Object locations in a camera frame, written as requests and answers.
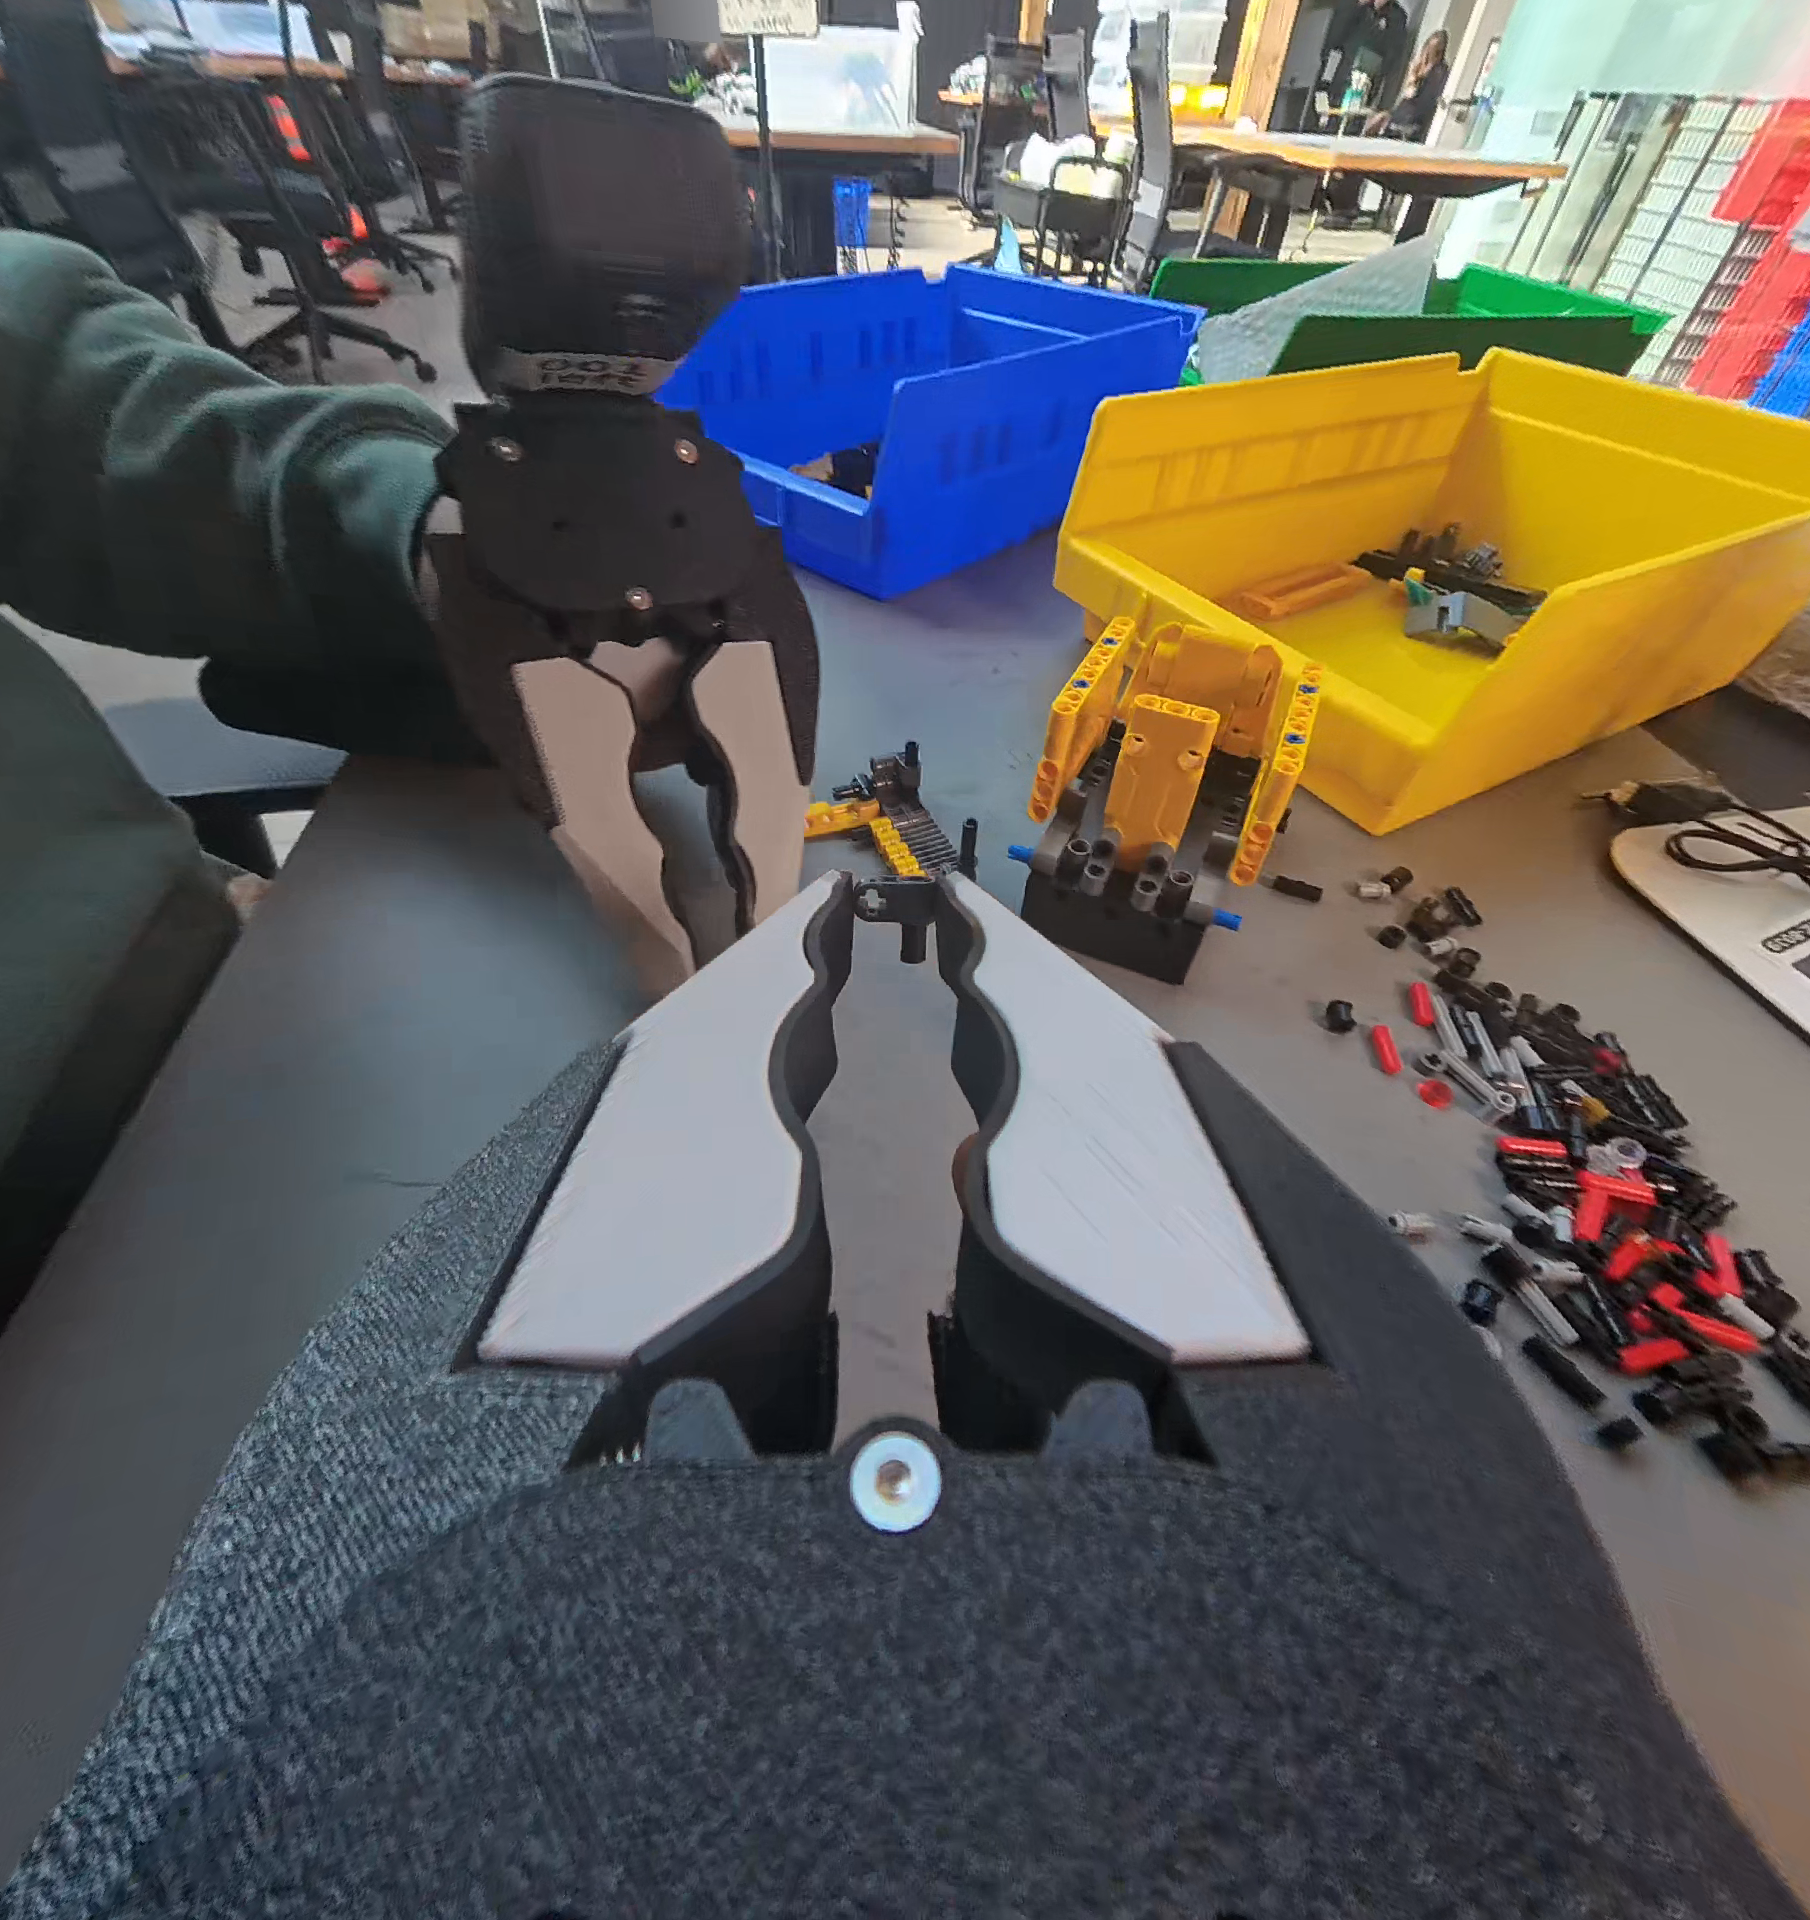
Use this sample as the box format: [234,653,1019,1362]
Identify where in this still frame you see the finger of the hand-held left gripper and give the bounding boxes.
[683,631,817,944]
[511,649,703,978]

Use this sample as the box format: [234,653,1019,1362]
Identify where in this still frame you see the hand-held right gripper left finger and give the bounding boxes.
[480,871,856,1442]

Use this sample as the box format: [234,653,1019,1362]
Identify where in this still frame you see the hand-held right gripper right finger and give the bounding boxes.
[935,877,1316,1436]

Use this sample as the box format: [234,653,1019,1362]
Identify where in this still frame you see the black lego connector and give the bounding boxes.
[854,871,981,961]

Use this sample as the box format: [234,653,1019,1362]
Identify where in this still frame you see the yellow black lego model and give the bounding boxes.
[1011,594,1331,986]

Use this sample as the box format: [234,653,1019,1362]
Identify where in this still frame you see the person's left forearm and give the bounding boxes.
[0,197,463,706]

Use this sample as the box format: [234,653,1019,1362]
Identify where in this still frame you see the yellow lego subassembly with rack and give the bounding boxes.
[805,742,981,882]

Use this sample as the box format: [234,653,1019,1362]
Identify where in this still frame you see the pile of small lego pins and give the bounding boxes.
[1265,865,1810,1487]

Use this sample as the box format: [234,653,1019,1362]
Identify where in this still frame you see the yellow lego beam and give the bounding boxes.
[1236,564,1380,623]

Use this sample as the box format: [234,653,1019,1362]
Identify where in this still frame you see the grey lego piece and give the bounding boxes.
[1407,586,1537,657]

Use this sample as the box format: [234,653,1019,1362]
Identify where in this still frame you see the black lego parts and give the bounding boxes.
[1355,529,1550,617]

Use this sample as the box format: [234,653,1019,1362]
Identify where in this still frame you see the black office chair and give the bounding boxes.
[0,0,217,302]
[200,61,442,377]

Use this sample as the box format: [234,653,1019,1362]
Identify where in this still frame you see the blue storage bin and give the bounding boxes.
[664,265,1207,603]

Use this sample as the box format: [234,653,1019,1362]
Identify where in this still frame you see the person's green sweatshirt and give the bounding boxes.
[0,572,245,1411]

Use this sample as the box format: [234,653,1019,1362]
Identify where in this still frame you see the white book stand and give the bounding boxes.
[1611,796,1810,1088]

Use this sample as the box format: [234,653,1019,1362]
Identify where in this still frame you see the clear plastic bag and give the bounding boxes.
[1191,236,1521,385]

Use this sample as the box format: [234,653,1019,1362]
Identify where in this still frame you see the wooden office table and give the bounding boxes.
[1176,121,1565,256]

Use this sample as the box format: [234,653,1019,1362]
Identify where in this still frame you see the large yellow storage bin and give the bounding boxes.
[1054,352,1810,836]

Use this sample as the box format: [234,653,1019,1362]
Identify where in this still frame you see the green storage bin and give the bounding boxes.
[1146,256,1680,379]

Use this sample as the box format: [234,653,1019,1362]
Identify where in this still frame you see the stack of red blue bins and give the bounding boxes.
[1686,92,1810,422]

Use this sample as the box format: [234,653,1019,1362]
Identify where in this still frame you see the black cable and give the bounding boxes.
[1581,781,1810,903]

